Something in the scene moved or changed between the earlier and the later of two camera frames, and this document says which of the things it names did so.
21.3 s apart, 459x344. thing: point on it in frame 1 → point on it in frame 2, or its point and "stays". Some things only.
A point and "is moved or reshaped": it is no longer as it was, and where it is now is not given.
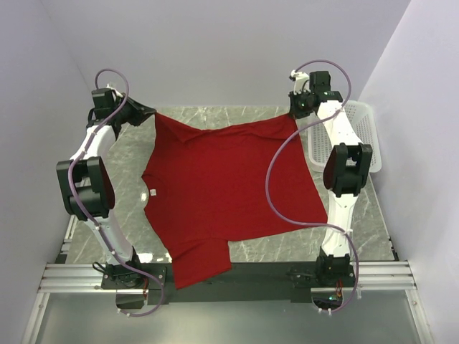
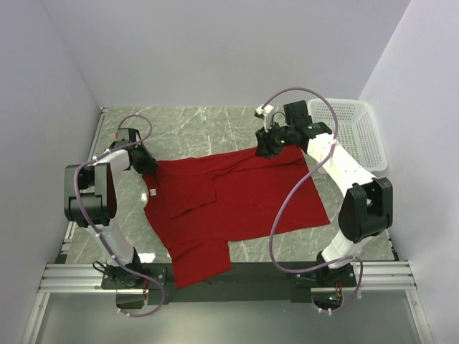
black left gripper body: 132,113 → 145,160
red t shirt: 206,185 is moved or reshaped
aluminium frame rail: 73,278 stays
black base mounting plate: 252,282 stays
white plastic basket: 358,115 stays
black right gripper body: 300,108 → 272,140
